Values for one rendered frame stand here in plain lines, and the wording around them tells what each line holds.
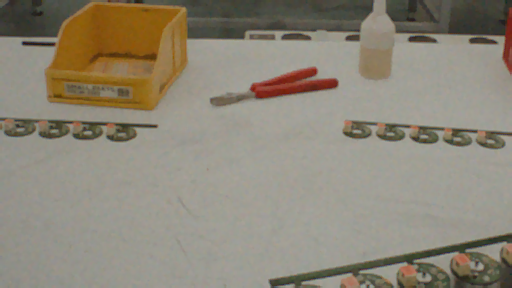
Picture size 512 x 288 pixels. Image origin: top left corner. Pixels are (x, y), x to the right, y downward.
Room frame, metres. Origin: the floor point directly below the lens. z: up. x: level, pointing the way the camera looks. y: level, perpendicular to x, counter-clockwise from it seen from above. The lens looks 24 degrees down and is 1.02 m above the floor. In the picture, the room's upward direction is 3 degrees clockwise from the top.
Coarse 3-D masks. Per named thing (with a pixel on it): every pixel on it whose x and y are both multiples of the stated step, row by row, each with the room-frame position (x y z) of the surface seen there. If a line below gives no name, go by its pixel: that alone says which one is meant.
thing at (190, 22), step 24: (120, 0) 2.83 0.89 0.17; (408, 0) 3.32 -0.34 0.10; (192, 24) 2.61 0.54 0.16; (216, 24) 2.62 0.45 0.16; (240, 24) 2.63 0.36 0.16; (264, 24) 2.64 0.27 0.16; (288, 24) 2.65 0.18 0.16; (312, 24) 2.66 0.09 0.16; (336, 24) 2.67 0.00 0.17; (360, 24) 2.68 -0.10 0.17; (408, 24) 2.70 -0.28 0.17; (432, 24) 2.71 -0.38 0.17
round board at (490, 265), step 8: (472, 256) 0.29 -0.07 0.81; (480, 256) 0.29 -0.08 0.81; (488, 256) 0.29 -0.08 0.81; (488, 264) 0.28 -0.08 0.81; (496, 264) 0.28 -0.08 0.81; (456, 272) 0.27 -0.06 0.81; (472, 272) 0.27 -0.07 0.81; (480, 272) 0.27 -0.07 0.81; (488, 272) 0.27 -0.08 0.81; (496, 272) 0.28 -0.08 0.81; (464, 280) 0.27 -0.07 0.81; (472, 280) 0.27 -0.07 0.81; (480, 280) 0.27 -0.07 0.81; (488, 280) 0.27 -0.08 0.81; (496, 280) 0.27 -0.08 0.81
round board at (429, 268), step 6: (408, 264) 0.28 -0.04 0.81; (414, 264) 0.28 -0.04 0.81; (420, 264) 0.28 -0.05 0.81; (426, 264) 0.28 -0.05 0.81; (432, 264) 0.28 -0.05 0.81; (420, 270) 0.27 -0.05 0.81; (426, 270) 0.27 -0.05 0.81; (432, 270) 0.27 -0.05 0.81; (438, 270) 0.27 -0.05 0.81; (444, 270) 0.27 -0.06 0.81; (396, 276) 0.27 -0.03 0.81; (432, 276) 0.27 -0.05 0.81; (438, 276) 0.27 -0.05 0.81; (444, 276) 0.27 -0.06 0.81; (432, 282) 0.27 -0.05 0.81; (438, 282) 0.26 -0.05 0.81; (444, 282) 0.27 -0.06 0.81
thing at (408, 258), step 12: (480, 240) 0.30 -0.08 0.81; (492, 240) 0.30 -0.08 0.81; (504, 240) 0.30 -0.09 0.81; (420, 252) 0.29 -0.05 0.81; (432, 252) 0.29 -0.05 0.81; (444, 252) 0.29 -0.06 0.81; (360, 264) 0.28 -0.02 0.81; (372, 264) 0.28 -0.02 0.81; (384, 264) 0.28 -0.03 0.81; (288, 276) 0.26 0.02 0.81; (300, 276) 0.27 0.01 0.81; (312, 276) 0.27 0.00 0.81; (324, 276) 0.27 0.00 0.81
